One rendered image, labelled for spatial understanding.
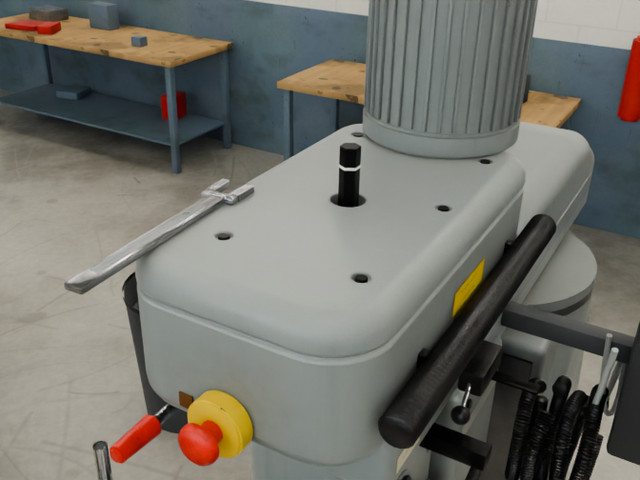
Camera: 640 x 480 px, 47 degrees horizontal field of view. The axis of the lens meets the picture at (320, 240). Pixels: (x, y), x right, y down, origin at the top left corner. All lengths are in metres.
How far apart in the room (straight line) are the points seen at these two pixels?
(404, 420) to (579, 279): 0.80
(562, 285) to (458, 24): 0.62
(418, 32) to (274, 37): 5.06
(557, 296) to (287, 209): 0.66
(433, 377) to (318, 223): 0.18
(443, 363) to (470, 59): 0.36
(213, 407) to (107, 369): 3.09
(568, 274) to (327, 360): 0.84
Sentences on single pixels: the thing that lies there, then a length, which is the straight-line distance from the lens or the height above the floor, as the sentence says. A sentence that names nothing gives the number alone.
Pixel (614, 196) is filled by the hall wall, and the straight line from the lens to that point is 5.22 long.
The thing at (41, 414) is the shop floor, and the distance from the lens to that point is 3.55.
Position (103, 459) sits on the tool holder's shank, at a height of 1.30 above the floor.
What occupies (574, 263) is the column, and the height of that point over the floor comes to 1.56.
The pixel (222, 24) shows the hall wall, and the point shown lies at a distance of 6.17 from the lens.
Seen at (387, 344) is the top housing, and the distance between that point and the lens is 0.61.
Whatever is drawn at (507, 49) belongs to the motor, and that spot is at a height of 2.02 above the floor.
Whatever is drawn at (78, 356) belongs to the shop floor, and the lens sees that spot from 3.85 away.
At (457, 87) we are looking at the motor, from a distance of 0.86.
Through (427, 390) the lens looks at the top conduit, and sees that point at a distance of 0.65.
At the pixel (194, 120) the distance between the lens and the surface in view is 6.28.
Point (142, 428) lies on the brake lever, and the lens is 0.76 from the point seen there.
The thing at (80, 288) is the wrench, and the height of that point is 1.90.
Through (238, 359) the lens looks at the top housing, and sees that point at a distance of 0.63.
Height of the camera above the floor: 2.21
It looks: 28 degrees down
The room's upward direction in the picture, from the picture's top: 1 degrees clockwise
